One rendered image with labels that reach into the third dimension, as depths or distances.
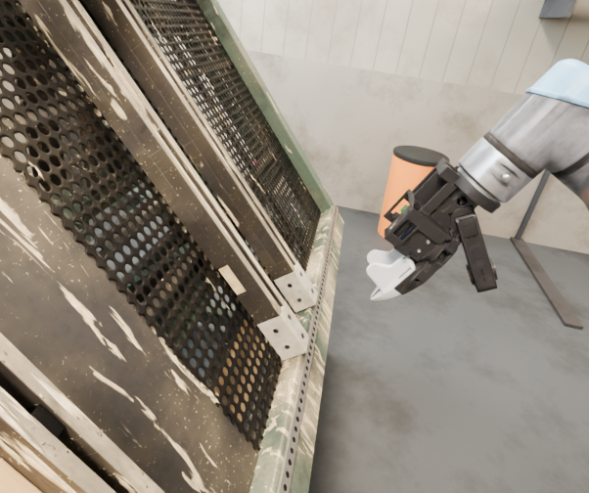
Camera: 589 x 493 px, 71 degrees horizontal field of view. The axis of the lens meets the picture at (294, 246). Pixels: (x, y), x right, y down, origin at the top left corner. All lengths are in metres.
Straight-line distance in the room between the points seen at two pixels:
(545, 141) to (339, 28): 3.52
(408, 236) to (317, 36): 3.53
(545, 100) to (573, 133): 0.04
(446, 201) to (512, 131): 0.10
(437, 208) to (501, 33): 3.58
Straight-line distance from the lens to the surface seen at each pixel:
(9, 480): 0.58
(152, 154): 0.91
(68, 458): 0.55
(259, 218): 1.11
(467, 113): 4.10
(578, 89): 0.52
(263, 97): 1.80
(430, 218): 0.54
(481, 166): 0.52
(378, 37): 3.96
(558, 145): 0.52
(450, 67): 4.02
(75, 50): 0.94
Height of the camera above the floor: 1.65
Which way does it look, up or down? 29 degrees down
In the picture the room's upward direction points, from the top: 9 degrees clockwise
